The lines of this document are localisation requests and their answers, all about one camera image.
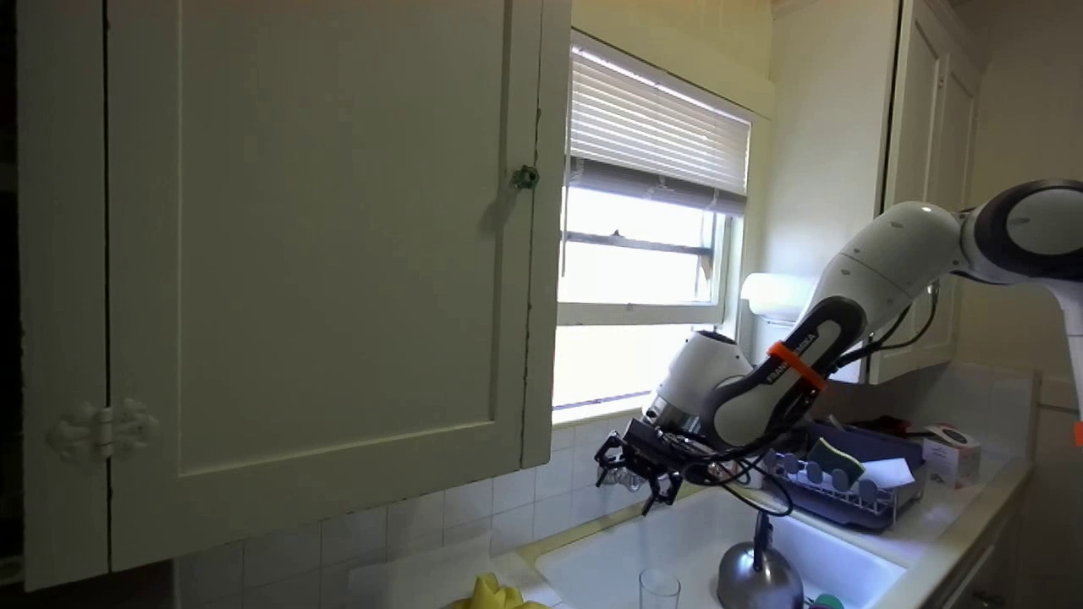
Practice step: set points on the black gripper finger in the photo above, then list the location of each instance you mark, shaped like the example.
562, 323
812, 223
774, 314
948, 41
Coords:
610, 460
663, 482

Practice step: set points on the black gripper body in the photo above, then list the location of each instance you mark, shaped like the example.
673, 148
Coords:
664, 447

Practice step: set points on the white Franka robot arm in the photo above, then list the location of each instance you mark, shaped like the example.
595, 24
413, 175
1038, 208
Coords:
892, 259

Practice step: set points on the white kitchen sink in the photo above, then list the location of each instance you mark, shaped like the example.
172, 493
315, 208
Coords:
679, 545

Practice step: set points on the clear drinking glass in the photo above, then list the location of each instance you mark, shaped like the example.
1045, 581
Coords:
663, 593

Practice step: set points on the white framed window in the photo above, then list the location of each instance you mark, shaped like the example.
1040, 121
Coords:
630, 340

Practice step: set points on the white paper towel roll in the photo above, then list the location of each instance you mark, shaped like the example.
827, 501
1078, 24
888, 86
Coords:
768, 296

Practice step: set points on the dark dish drying rack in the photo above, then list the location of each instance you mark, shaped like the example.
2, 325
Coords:
849, 501

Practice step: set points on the white folded cloth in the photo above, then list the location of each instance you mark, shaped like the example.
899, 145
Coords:
888, 475

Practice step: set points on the small white box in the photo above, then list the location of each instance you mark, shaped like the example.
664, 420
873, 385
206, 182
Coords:
953, 460

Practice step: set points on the small green cabinet knob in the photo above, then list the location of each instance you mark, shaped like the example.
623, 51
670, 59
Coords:
527, 177

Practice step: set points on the white window blind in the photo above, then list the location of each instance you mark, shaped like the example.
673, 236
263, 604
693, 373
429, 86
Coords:
655, 130

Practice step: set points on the large white cabinet door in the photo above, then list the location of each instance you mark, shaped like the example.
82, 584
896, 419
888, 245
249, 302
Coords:
315, 250

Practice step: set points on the white ornate cabinet latch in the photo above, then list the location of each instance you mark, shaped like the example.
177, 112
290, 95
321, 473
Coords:
102, 430

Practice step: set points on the narrow white cabinet door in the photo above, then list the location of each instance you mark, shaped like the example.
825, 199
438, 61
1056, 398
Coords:
61, 224

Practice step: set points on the white wall cabinet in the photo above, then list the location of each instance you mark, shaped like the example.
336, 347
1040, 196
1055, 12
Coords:
927, 112

